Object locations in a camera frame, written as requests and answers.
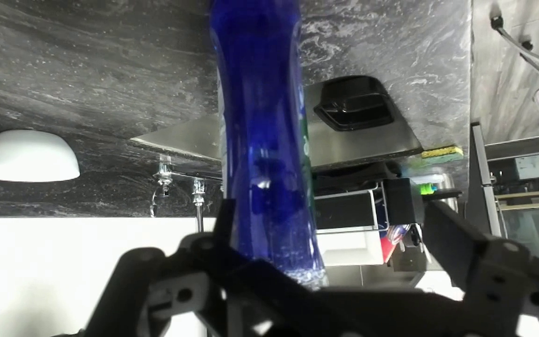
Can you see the black plastic tray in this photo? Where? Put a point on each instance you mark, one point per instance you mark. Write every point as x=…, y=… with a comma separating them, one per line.
x=353, y=103

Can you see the green item on blue dish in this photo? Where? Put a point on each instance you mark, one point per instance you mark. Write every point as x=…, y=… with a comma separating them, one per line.
x=436, y=187

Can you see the stainless steel sink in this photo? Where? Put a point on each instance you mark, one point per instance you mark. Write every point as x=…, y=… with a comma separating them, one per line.
x=355, y=146

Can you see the black dish rack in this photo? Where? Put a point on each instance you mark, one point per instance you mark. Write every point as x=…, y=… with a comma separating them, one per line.
x=400, y=199

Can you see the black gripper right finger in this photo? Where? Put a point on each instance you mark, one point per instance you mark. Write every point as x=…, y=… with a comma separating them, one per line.
x=494, y=281

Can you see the small white bowl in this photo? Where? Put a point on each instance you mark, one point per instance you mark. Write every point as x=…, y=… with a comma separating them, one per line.
x=26, y=159

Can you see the yellow green sponge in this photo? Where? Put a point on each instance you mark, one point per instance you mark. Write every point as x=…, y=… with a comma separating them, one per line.
x=439, y=152

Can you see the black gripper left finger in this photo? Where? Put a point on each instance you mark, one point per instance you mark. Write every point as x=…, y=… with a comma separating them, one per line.
x=133, y=285

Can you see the blue dish soap bottle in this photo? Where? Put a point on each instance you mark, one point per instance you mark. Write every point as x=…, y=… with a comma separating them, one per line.
x=256, y=124

